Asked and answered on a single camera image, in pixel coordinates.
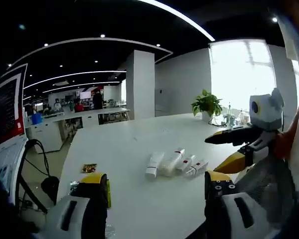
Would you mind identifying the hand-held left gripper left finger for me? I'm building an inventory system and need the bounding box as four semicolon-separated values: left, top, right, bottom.
32;173;111;239

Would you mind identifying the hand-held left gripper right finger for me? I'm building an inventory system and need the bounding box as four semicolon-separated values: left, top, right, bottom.
204;170;279;239

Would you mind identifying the gold foil packet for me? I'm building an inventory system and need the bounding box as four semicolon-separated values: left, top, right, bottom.
81;163;98;174

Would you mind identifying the white skincare bottle red collar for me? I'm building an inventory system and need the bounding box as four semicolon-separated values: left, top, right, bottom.
158;147;186;178

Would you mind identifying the white skincare tube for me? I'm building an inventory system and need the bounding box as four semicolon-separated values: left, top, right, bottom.
145;152;165;179

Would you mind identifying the person's right hand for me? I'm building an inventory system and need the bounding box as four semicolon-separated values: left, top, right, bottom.
274;129;297;160

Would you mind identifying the grey mesh chair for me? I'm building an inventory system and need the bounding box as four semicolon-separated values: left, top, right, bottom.
233;159;299;225

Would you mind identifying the green potted plant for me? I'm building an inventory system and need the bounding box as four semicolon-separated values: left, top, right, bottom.
190;89;224;123

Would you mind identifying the blue plastic bin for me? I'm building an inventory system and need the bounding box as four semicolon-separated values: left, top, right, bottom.
30;114;44;125

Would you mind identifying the long white counter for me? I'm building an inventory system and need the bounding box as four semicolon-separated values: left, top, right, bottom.
24;107;131;153

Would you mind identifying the open laptop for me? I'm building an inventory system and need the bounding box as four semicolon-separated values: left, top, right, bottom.
0;63;28;197

